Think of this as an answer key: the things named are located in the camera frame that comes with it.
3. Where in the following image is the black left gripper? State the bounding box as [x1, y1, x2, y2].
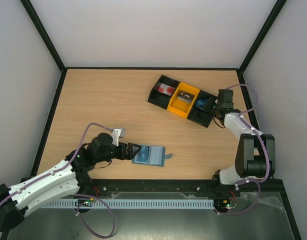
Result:
[95, 142, 142, 164]

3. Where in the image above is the teal leather card holder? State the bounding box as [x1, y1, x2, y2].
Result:
[138, 145, 173, 167]

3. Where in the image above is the blue vip credit card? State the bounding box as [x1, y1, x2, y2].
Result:
[132, 145, 150, 165]
[196, 98, 209, 109]

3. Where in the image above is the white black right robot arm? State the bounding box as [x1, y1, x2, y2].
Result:
[211, 88, 276, 196]

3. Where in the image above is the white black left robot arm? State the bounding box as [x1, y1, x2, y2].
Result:
[0, 133, 141, 232]

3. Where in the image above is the black VIP card stack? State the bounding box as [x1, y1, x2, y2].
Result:
[177, 90, 195, 104]

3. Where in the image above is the red white card stack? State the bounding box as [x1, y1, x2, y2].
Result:
[157, 83, 175, 96]

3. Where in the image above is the black bin right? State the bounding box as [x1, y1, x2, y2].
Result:
[187, 90, 217, 128]

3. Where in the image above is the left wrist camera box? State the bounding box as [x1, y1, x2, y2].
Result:
[111, 127, 126, 147]

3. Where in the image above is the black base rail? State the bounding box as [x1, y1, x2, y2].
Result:
[78, 179, 237, 199]

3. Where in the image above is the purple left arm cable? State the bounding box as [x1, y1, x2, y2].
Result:
[0, 122, 117, 238]

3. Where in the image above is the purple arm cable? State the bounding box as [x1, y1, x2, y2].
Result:
[217, 83, 272, 216]
[0, 122, 117, 238]

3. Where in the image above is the light blue slotted cable duct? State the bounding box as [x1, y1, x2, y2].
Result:
[42, 198, 215, 210]

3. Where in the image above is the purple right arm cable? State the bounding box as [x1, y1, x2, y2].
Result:
[217, 83, 272, 216]

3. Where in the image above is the black frame post right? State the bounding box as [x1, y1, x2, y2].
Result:
[238, 0, 288, 73]

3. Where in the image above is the black frame post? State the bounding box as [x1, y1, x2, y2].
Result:
[19, 0, 67, 73]
[238, 0, 288, 73]

